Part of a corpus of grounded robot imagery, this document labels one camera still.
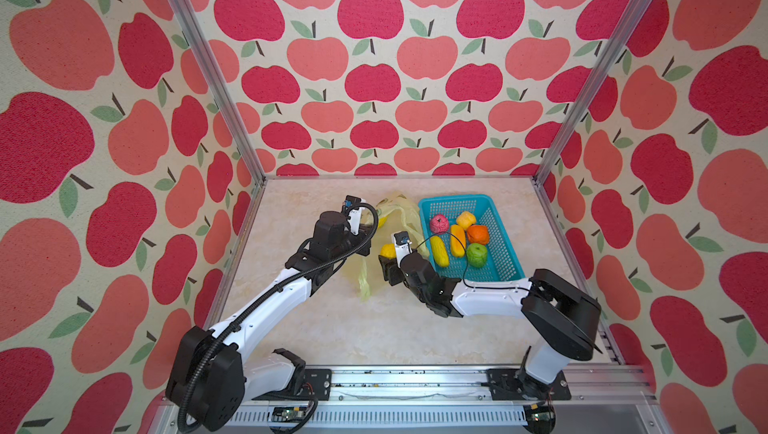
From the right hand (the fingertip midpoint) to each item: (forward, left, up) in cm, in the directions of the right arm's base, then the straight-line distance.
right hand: (394, 252), depth 86 cm
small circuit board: (-41, +22, -13) cm, 48 cm away
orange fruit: (+14, -27, -7) cm, 31 cm away
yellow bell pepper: (+19, -23, -7) cm, 31 cm away
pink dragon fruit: (+17, -14, -7) cm, 23 cm away
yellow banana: (+6, -14, -8) cm, 17 cm away
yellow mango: (+8, -20, -8) cm, 23 cm away
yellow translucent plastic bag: (+8, 0, +7) cm, 11 cm away
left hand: (+1, +4, +9) cm, 10 cm away
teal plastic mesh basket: (+4, -33, -7) cm, 34 cm away
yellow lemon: (-2, +2, +3) cm, 3 cm away
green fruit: (+5, -26, -6) cm, 27 cm away
